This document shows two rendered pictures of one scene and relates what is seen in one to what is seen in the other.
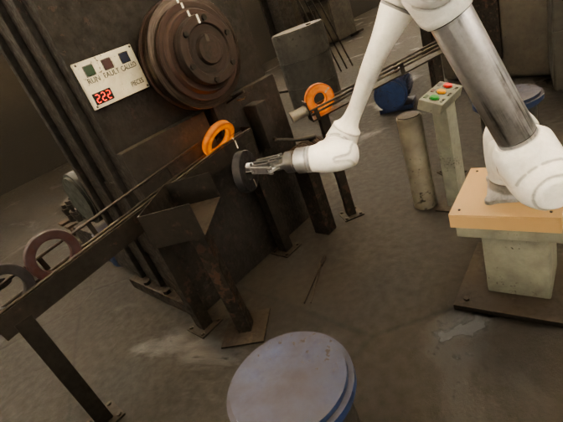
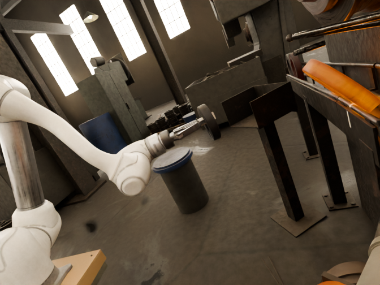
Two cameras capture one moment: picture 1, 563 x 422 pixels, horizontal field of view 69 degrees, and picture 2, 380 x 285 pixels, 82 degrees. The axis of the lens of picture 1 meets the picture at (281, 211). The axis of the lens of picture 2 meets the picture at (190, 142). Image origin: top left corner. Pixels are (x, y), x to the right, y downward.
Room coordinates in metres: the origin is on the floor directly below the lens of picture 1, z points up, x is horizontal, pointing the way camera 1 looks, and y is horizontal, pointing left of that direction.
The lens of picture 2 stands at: (2.14, -0.42, 0.92)
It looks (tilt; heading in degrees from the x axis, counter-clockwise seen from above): 17 degrees down; 152
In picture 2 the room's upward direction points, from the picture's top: 25 degrees counter-clockwise
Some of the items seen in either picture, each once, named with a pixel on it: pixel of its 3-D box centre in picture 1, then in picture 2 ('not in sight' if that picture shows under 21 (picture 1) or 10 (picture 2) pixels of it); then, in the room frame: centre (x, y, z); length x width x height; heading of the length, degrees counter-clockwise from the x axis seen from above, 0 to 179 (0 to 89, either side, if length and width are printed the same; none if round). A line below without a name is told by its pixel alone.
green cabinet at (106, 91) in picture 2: not in sight; (119, 114); (-2.01, 0.65, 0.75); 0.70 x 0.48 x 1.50; 129
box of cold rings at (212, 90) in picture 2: not in sight; (229, 93); (-0.32, 1.82, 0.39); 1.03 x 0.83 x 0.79; 43
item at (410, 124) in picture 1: (417, 162); not in sight; (1.89, -0.75, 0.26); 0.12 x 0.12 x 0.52
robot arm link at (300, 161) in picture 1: (303, 160); (156, 145); (1.31, -0.13, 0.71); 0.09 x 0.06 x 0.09; 152
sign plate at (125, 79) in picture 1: (112, 76); not in sight; (1.81, 0.44, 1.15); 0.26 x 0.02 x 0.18; 129
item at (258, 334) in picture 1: (214, 269); (274, 159); (1.44, 0.34, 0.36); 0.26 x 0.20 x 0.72; 164
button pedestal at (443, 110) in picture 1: (450, 149); not in sight; (1.79, -0.88, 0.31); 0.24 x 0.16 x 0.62; 129
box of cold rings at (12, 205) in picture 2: not in sight; (42, 177); (-1.68, -0.88, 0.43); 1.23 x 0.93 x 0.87; 127
